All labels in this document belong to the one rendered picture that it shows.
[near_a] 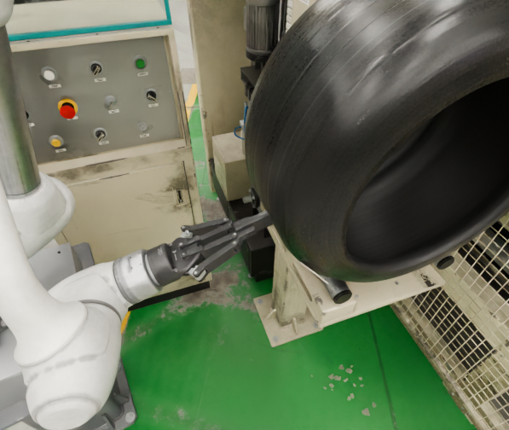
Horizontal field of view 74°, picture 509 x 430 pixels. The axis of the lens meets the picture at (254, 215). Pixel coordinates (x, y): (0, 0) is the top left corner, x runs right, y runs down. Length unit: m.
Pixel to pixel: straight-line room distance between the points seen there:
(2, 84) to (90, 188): 0.57
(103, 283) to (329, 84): 0.48
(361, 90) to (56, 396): 0.53
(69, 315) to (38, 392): 0.09
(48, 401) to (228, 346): 1.24
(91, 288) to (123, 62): 0.69
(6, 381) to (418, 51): 1.00
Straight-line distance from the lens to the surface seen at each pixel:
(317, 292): 0.83
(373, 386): 1.71
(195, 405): 1.63
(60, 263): 1.15
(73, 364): 0.53
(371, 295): 0.93
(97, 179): 1.25
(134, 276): 0.64
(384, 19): 0.51
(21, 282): 0.52
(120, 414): 1.66
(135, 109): 1.17
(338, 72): 0.48
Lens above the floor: 1.56
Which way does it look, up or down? 45 degrees down
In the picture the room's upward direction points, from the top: straight up
